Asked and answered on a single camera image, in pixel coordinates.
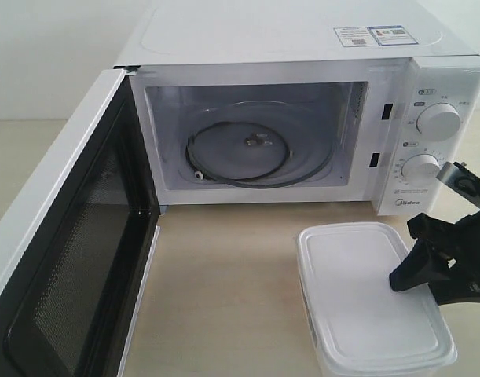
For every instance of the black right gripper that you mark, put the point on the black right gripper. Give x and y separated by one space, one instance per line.
459 283

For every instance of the white lidded plastic container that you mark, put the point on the white lidded plastic container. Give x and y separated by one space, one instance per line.
360 326

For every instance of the white microwave door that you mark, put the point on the white microwave door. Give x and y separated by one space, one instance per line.
77 243

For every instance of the white microwave oven body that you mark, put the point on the white microwave oven body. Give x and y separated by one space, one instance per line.
190 58

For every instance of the lower white control knob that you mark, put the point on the lower white control knob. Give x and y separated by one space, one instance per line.
420 168

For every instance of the white control knob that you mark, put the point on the white control knob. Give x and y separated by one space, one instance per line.
438 122
420 168

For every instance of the upper white control knob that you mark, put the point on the upper white control knob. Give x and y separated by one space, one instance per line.
438 122

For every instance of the glass turntable plate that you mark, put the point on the glass turntable plate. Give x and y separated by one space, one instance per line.
259 145

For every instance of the blue white info sticker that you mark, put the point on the blue white info sticker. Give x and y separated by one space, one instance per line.
372 36

